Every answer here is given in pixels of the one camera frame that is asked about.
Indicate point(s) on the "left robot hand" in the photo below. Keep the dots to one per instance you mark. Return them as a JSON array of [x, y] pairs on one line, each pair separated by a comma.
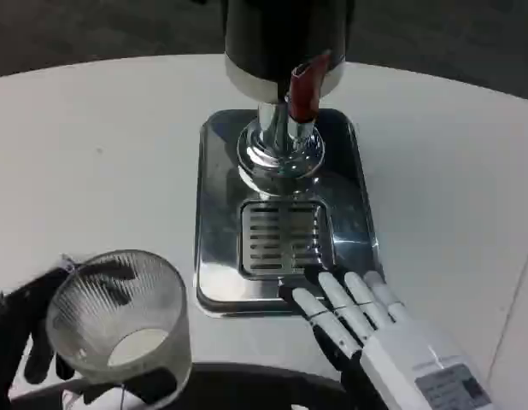
[[16, 312]]

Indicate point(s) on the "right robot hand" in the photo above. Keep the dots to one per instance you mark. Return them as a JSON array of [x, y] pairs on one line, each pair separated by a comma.
[[388, 341]]

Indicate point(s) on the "clear ribbed glass cup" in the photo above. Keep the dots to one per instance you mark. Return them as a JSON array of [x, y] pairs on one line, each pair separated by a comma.
[[161, 299]]

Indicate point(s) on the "black robot torso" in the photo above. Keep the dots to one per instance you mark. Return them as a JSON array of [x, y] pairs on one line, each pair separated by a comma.
[[264, 386]]

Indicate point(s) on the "slotted steel drain grid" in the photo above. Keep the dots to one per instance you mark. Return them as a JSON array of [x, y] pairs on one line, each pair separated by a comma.
[[268, 239]]

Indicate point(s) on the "steel drip tray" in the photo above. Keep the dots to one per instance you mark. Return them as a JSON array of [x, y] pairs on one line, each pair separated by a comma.
[[221, 213]]

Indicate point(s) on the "red-brown tap lever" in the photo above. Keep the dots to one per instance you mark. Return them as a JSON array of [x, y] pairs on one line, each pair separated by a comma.
[[304, 91]]

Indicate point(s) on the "black steel drink dispenser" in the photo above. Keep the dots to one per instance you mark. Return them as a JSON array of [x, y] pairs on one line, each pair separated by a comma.
[[264, 38]]

